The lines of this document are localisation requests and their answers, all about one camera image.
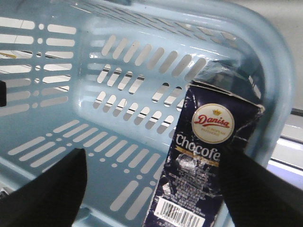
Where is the light blue plastic basket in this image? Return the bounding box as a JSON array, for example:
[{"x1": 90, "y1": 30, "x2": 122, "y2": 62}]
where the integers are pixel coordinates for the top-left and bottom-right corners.
[{"x1": 0, "y1": 0, "x2": 295, "y2": 227}]

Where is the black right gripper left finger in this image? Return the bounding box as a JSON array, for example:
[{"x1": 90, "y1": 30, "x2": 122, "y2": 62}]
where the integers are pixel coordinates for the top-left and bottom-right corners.
[{"x1": 0, "y1": 148, "x2": 86, "y2": 227}]

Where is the dark blue cookie box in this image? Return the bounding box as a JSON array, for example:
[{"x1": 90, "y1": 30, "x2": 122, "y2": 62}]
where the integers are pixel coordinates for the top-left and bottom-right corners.
[{"x1": 143, "y1": 61, "x2": 265, "y2": 227}]

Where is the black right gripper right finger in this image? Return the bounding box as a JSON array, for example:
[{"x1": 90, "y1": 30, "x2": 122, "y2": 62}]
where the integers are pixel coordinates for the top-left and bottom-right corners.
[{"x1": 219, "y1": 149, "x2": 303, "y2": 227}]

